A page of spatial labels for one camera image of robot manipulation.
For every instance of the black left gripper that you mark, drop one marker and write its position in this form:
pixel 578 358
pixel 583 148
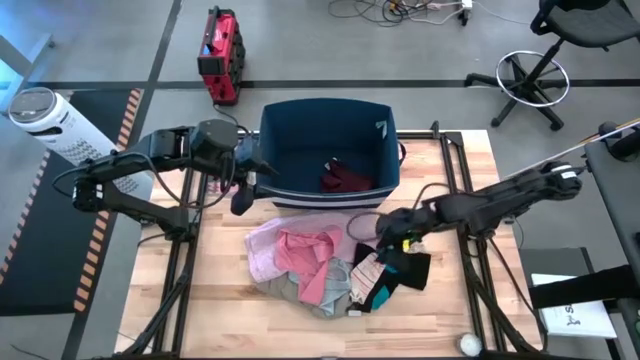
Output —
pixel 247 160

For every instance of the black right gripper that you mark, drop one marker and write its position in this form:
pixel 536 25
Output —
pixel 405 222

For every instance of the black garment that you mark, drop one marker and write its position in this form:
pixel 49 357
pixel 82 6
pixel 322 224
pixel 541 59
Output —
pixel 412 272

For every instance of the pink white striped sock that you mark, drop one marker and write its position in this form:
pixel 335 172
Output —
pixel 365 277

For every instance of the teal garment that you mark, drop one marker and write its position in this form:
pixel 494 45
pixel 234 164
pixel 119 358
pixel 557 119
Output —
pixel 380 298

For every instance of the grey garment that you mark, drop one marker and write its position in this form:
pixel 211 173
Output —
pixel 337 285

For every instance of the pink shirt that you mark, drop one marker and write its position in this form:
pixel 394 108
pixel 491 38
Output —
pixel 305 255

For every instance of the navy fabric storage bin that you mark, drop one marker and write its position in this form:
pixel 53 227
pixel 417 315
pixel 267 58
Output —
pixel 325 135

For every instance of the khaki garment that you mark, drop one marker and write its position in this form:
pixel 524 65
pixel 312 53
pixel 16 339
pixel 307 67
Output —
pixel 280 290

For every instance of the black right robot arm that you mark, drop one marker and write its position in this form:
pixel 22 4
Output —
pixel 500 200

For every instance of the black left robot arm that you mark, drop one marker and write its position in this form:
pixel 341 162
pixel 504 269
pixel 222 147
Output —
pixel 150 145

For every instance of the maroon garment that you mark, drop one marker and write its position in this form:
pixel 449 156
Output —
pixel 345 179

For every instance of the small white ball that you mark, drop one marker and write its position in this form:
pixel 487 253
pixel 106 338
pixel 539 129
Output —
pixel 470 344

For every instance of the red tool case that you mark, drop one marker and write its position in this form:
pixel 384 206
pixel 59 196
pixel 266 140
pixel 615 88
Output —
pixel 220 55

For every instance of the white printed paper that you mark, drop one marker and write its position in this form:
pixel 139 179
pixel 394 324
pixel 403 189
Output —
pixel 575 315

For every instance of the white tower air purifier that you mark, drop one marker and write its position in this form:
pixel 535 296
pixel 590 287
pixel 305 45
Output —
pixel 65 127

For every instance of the black mat with orange stripes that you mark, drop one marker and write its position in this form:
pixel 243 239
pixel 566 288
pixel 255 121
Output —
pixel 45 240

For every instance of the black side table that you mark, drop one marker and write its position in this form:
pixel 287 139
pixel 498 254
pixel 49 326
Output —
pixel 620 200

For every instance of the yellow white rod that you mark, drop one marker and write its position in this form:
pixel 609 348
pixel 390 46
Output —
pixel 615 131

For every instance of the white power strip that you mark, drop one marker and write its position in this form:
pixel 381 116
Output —
pixel 467 4

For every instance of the black office chair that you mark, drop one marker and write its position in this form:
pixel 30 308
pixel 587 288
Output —
pixel 585 22

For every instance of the black aluminium table frame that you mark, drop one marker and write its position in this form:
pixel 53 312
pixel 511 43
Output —
pixel 189 265

